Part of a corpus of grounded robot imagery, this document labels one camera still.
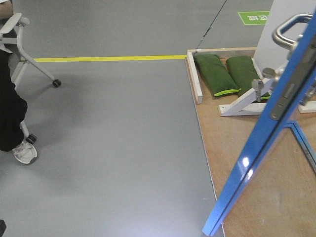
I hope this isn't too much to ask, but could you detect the steel door lock cylinder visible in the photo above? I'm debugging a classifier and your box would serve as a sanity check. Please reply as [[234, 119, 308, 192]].
[[251, 68, 280, 102]]

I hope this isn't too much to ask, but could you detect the white wooden border frame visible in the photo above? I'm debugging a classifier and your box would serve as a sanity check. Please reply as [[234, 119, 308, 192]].
[[185, 47, 256, 104]]

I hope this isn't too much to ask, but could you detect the blue door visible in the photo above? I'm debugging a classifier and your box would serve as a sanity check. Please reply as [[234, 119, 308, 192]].
[[202, 14, 316, 237]]

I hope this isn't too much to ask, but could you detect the white wall panel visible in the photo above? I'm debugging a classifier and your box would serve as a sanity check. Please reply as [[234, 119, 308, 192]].
[[254, 0, 316, 72]]

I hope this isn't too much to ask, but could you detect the green floor sign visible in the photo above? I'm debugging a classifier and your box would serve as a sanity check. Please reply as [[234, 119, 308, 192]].
[[238, 11, 270, 25]]

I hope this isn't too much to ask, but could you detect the steel door handle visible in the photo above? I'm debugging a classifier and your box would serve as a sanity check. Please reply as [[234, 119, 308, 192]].
[[272, 14, 313, 50]]

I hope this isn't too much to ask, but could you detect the dark tension cord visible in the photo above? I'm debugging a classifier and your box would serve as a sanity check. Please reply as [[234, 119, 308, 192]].
[[195, 0, 228, 51]]

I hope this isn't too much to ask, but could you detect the green sandbag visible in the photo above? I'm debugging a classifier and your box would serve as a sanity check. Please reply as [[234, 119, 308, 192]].
[[194, 54, 240, 97], [226, 56, 260, 97]]

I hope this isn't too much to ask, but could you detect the steel latch plate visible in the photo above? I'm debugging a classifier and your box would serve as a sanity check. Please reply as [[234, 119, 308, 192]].
[[270, 38, 316, 120]]

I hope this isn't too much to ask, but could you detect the white diagonal wooden brace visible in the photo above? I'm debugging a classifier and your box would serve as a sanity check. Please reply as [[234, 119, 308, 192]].
[[219, 63, 287, 117]]

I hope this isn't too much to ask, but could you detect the green sandbag left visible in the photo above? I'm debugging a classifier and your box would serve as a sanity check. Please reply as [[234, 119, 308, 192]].
[[194, 54, 240, 97]]

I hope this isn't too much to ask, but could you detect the white rolling chair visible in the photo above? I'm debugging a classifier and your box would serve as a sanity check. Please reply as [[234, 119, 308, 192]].
[[0, 13, 61, 143]]

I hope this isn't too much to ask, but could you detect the black robot part left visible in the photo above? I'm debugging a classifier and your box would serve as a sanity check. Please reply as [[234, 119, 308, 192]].
[[0, 220, 6, 237]]

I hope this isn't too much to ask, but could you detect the person in black trousers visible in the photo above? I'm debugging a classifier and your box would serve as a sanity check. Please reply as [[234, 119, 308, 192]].
[[0, 0, 38, 165]]

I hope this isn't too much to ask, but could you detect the green sandbag right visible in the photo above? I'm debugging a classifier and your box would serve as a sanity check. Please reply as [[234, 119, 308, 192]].
[[226, 56, 260, 97]]

